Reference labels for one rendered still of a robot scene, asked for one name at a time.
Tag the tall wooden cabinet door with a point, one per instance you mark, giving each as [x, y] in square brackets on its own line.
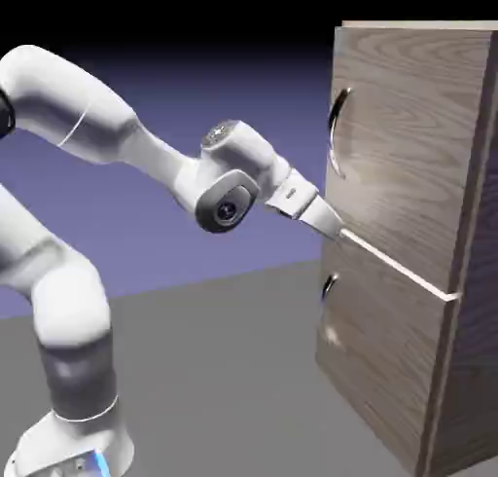
[408, 142]

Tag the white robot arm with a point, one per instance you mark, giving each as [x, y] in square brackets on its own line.
[97, 115]

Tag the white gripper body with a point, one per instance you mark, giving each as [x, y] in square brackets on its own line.
[321, 213]

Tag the short wooden cabinet door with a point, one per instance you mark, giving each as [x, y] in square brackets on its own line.
[381, 352]

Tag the grey-brown wooden cabinet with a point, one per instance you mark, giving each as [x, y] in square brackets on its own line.
[478, 251]

